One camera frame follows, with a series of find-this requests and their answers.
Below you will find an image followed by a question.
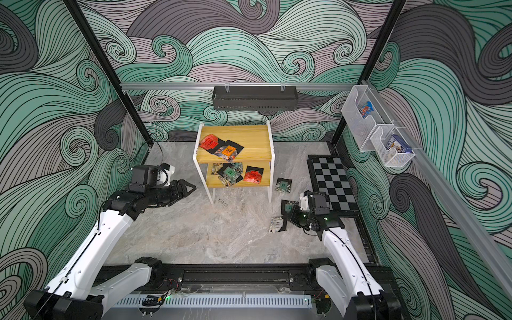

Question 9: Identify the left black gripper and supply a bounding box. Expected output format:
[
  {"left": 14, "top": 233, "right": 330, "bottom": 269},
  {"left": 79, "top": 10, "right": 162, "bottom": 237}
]
[{"left": 146, "top": 179, "right": 197, "bottom": 207}]

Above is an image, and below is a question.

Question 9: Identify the jasmine tea bag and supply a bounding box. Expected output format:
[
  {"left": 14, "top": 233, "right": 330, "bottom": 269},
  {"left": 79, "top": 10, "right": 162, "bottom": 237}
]
[
  {"left": 275, "top": 177, "right": 293, "bottom": 193},
  {"left": 281, "top": 199, "right": 300, "bottom": 215}
]

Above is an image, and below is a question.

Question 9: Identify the jasmine tea bag front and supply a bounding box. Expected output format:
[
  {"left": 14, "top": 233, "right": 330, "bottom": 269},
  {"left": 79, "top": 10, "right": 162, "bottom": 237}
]
[{"left": 275, "top": 177, "right": 293, "bottom": 193}]

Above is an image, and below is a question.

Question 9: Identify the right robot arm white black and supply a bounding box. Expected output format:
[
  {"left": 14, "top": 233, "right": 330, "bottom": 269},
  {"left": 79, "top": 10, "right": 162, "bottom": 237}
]
[{"left": 287, "top": 205, "right": 402, "bottom": 319}]

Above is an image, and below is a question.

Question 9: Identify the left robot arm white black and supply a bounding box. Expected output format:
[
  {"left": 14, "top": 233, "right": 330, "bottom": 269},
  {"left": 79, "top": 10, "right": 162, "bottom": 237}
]
[{"left": 23, "top": 179, "right": 197, "bottom": 319}]

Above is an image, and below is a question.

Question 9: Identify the jasmine tea bag lower shelf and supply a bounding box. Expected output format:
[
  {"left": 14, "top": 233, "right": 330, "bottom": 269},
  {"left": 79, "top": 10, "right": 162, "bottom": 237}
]
[{"left": 211, "top": 163, "right": 243, "bottom": 187}]

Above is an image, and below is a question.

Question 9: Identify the red tea bag top shelf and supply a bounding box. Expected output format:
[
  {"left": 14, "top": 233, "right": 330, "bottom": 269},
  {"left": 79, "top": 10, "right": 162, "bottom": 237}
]
[{"left": 199, "top": 134, "right": 224, "bottom": 154}]

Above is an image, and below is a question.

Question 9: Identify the red tea bag shelf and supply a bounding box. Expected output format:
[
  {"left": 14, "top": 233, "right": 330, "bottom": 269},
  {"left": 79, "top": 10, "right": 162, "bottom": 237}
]
[
  {"left": 199, "top": 134, "right": 224, "bottom": 154},
  {"left": 243, "top": 165, "right": 264, "bottom": 184}
]

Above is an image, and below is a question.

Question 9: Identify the orange floral tea bag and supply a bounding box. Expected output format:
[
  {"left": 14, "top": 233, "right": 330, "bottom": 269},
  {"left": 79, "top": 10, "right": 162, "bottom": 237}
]
[{"left": 214, "top": 140, "right": 244, "bottom": 162}]

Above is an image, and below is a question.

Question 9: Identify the red tea bag lower shelf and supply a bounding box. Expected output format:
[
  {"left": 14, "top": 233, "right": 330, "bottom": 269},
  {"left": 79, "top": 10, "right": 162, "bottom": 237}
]
[{"left": 243, "top": 165, "right": 264, "bottom": 184}]

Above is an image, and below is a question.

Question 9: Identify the white wooden two-tier shelf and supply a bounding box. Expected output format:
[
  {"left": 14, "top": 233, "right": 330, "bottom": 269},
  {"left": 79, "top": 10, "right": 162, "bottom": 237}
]
[{"left": 192, "top": 121, "right": 275, "bottom": 204}]

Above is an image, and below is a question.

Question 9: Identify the checkered black chessboard mat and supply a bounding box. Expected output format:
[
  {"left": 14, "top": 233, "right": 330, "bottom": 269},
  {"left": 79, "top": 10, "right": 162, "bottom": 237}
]
[{"left": 307, "top": 155, "right": 359, "bottom": 215}]

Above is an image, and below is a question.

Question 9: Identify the clear bin lower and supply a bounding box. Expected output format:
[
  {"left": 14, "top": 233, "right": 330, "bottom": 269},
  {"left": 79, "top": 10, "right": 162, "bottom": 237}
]
[{"left": 370, "top": 125, "right": 415, "bottom": 169}]

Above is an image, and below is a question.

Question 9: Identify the clear bin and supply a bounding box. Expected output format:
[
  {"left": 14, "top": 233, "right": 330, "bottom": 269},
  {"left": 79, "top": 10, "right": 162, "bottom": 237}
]
[
  {"left": 370, "top": 125, "right": 415, "bottom": 169},
  {"left": 342, "top": 85, "right": 385, "bottom": 151}
]

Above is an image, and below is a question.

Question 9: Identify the blue white box in bin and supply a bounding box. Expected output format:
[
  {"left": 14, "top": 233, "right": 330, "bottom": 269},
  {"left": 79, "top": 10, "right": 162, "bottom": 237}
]
[{"left": 385, "top": 134, "right": 413, "bottom": 153}]

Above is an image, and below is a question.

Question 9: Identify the clear bin upper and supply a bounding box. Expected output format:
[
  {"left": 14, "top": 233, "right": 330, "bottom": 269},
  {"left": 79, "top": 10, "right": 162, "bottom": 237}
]
[{"left": 342, "top": 85, "right": 385, "bottom": 151}]

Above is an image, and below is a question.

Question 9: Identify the red blue item in bin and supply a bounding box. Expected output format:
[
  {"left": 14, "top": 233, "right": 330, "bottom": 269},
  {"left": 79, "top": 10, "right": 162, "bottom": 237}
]
[{"left": 358, "top": 101, "right": 375, "bottom": 119}]

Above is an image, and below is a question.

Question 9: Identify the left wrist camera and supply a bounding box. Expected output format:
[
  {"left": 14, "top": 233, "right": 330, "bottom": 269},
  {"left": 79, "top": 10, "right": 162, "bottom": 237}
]
[{"left": 128, "top": 163, "right": 175, "bottom": 194}]

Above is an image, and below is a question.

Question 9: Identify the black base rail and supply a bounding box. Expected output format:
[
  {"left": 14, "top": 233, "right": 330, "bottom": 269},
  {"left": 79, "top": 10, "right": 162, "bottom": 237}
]
[{"left": 131, "top": 263, "right": 401, "bottom": 291}]

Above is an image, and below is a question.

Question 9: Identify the black perforated wall tray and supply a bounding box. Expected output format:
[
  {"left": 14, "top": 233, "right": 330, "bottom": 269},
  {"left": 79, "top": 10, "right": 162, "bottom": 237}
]
[{"left": 212, "top": 86, "right": 299, "bottom": 111}]

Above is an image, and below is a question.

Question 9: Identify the white slotted cable duct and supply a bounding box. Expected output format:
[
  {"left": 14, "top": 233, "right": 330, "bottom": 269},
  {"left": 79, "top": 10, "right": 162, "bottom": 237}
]
[{"left": 107, "top": 294, "right": 313, "bottom": 309}]

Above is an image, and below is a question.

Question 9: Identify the aluminium rail back wall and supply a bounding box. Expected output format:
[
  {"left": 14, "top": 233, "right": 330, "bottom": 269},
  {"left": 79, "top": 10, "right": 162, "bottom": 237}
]
[{"left": 120, "top": 81, "right": 355, "bottom": 91}]

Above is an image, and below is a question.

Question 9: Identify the aluminium rail wall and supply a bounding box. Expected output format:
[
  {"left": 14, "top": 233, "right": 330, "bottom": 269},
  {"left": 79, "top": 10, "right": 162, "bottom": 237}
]
[
  {"left": 120, "top": 81, "right": 355, "bottom": 91},
  {"left": 361, "top": 80, "right": 511, "bottom": 298}
]

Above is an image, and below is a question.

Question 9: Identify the aluminium rail right wall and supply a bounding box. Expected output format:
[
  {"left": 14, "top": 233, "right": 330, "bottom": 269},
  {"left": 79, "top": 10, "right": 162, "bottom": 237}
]
[{"left": 361, "top": 80, "right": 511, "bottom": 298}]

